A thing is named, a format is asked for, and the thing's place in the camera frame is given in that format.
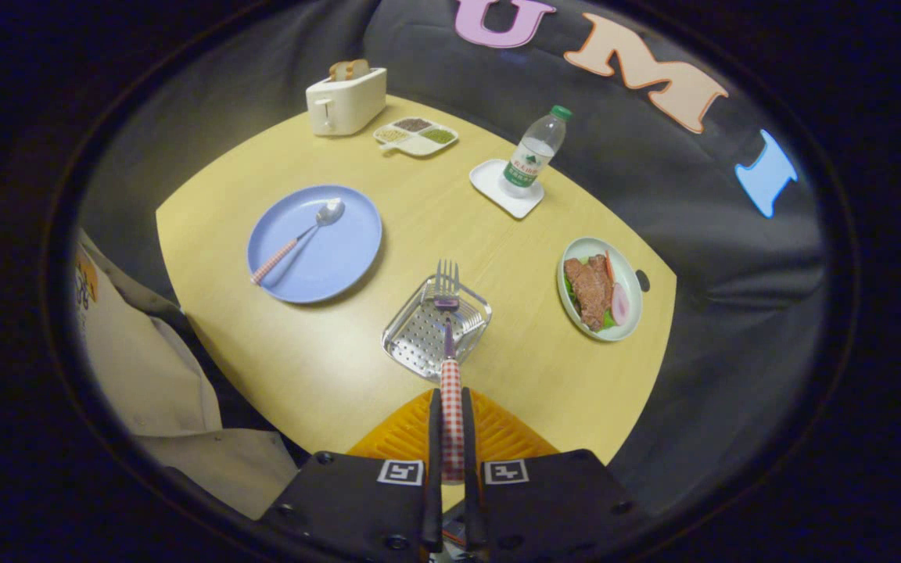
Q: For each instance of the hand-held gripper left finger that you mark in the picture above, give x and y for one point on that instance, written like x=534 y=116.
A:
x=357 y=504

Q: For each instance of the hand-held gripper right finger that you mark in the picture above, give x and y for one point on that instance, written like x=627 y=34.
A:
x=552 y=504

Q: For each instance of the perforated metal cutlery holder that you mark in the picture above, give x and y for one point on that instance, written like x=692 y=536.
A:
x=415 y=340

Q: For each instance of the pink sausage slice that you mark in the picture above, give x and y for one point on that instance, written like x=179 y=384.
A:
x=619 y=303

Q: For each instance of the pale green oval plate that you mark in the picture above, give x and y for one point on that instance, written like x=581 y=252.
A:
x=629 y=301

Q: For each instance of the sliced brown meat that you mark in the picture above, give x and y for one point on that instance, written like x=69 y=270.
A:
x=590 y=289

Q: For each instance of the person's white shirt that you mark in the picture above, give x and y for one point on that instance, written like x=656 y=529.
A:
x=145 y=375

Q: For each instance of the blue round plate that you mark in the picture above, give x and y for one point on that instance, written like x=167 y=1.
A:
x=341 y=250

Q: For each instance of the white square coaster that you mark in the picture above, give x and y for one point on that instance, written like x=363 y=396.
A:
x=489 y=184

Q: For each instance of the clear plastic water bottle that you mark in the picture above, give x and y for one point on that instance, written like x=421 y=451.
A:
x=529 y=160

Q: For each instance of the white divided bean dish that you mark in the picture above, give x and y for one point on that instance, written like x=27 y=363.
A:
x=418 y=143

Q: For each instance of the white toaster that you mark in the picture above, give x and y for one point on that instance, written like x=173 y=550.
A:
x=353 y=105

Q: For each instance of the toasted bread slice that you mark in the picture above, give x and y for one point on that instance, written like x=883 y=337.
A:
x=339 y=72
x=359 y=69

